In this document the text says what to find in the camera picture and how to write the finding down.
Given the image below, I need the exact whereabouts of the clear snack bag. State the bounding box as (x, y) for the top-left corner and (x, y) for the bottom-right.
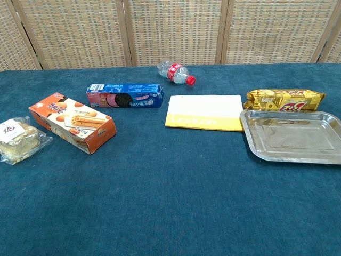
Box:
(0, 116), (53, 166)

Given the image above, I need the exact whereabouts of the stainless steel tray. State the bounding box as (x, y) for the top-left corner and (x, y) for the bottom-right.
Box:
(239, 109), (341, 165)

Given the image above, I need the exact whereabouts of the white and yellow tissue pack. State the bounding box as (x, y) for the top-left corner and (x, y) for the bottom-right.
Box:
(165, 94), (245, 132)

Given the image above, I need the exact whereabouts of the blue Oreo cookie box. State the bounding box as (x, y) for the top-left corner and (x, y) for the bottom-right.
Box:
(86, 83), (164, 109)

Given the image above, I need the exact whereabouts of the clear bottle with red cap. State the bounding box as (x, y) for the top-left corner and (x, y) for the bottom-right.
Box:
(157, 60), (197, 87)

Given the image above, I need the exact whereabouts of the blue tablecloth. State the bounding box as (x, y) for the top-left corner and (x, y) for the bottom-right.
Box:
(0, 62), (341, 256)

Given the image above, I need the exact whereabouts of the orange wafer roll box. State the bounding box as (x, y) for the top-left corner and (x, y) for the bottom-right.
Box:
(28, 92), (117, 155)

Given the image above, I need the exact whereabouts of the woven rattan folding screen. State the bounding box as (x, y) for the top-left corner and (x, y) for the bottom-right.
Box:
(0, 0), (341, 70)

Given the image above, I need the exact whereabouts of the gold foil snack package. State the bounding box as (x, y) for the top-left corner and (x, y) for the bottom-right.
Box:
(243, 89), (326, 113)

